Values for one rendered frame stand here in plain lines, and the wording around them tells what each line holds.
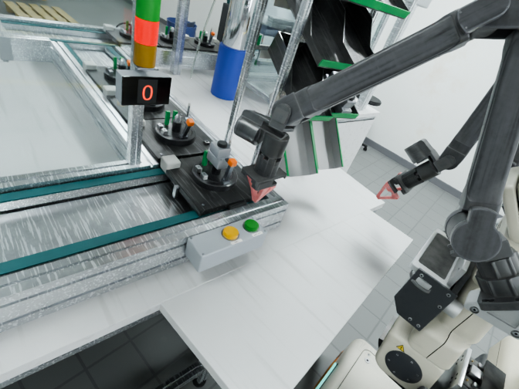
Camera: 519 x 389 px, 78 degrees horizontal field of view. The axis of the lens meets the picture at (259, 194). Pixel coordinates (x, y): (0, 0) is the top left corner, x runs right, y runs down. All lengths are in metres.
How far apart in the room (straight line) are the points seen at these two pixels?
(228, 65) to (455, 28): 1.29
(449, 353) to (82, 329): 0.88
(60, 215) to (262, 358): 0.58
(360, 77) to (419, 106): 3.61
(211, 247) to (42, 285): 0.34
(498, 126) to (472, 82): 3.48
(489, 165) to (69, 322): 0.85
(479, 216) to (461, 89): 3.55
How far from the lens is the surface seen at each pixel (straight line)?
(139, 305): 0.80
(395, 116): 4.36
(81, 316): 0.79
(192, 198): 0.89
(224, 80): 1.83
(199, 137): 1.18
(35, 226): 0.89
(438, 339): 1.03
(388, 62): 0.68
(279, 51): 1.08
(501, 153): 0.69
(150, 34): 0.81
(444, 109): 4.22
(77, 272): 0.73
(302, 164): 1.12
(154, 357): 1.69
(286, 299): 0.88
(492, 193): 0.70
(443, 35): 0.69
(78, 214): 0.91
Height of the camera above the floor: 1.53
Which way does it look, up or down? 35 degrees down
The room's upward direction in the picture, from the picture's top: 20 degrees clockwise
